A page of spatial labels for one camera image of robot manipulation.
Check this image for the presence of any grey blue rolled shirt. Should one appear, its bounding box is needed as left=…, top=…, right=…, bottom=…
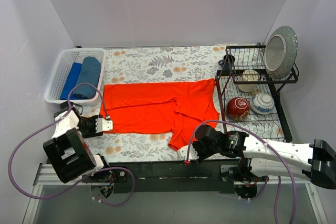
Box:
left=70, top=57, right=101, bottom=100

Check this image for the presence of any aluminium frame rail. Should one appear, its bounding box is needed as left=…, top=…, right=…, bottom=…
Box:
left=22, top=162, right=329, bottom=224

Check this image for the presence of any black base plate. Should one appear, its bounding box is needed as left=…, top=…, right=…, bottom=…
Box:
left=81, top=159, right=270, bottom=193

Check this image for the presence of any floral patterned table cloth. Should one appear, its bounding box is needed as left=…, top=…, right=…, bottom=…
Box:
left=85, top=46, right=221, bottom=162

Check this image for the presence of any black wire dish rack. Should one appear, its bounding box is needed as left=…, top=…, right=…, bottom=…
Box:
left=214, top=43, right=299, bottom=142

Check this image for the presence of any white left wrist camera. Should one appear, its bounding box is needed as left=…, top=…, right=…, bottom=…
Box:
left=96, top=116, right=113, bottom=133

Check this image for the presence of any orange t shirt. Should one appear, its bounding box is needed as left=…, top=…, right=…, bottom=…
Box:
left=100, top=79, right=219, bottom=151

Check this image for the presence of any black cup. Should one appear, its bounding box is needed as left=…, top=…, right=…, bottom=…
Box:
left=218, top=55, right=235, bottom=70

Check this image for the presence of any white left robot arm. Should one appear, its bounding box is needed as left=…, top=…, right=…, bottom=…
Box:
left=43, top=102, right=113, bottom=183

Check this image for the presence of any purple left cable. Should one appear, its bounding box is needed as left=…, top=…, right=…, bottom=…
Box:
left=7, top=82, right=136, bottom=207

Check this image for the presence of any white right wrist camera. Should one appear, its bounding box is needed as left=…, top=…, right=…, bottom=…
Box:
left=177, top=145, right=199, bottom=165

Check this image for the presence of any white blue patterned bowl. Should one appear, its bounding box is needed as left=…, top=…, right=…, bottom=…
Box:
left=250, top=93, right=275, bottom=115

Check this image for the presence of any red bowl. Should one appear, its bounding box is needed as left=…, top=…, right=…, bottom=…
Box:
left=226, top=97, right=250, bottom=121

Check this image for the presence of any white plastic basket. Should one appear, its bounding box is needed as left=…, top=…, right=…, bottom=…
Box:
left=45, top=48, right=107, bottom=104

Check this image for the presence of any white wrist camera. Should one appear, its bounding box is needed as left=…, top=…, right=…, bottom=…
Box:
left=96, top=116, right=113, bottom=133
left=177, top=145, right=199, bottom=165

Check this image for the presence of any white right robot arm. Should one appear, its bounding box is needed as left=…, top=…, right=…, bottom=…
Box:
left=190, top=125, right=335, bottom=189

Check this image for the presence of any grey patterned plate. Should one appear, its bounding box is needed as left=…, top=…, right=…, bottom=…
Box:
left=263, top=26, right=298, bottom=80

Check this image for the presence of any royal blue rolled shirt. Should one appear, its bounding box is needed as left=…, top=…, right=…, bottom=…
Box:
left=60, top=62, right=82, bottom=100

